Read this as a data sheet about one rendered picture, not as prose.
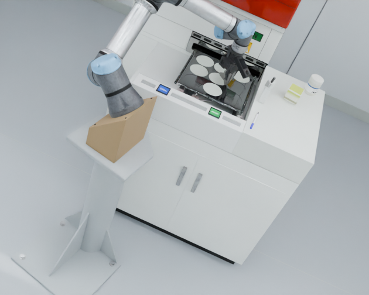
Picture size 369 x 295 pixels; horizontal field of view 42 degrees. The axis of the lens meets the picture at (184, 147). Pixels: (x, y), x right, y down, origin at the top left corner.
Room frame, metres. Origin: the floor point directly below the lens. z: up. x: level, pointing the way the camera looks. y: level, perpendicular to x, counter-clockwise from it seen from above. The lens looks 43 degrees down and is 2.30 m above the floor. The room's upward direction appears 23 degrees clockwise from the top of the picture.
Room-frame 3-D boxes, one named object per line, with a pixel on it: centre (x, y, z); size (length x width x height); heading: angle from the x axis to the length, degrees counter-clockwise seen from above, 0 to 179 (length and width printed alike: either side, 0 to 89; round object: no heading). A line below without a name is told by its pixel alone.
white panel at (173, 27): (2.35, 0.16, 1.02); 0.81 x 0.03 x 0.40; 88
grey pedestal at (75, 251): (1.39, 0.31, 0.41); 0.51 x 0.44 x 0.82; 162
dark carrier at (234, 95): (2.12, -0.02, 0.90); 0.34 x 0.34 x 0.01; 88
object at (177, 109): (1.76, 0.06, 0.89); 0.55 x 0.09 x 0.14; 88
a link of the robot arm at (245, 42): (2.10, -0.05, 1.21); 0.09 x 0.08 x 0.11; 123
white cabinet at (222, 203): (2.01, -0.09, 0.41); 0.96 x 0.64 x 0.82; 88
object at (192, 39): (2.33, -0.01, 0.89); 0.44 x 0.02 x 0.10; 88
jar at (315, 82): (2.24, -0.50, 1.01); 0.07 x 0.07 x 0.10
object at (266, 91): (2.00, -0.26, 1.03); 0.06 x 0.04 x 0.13; 178
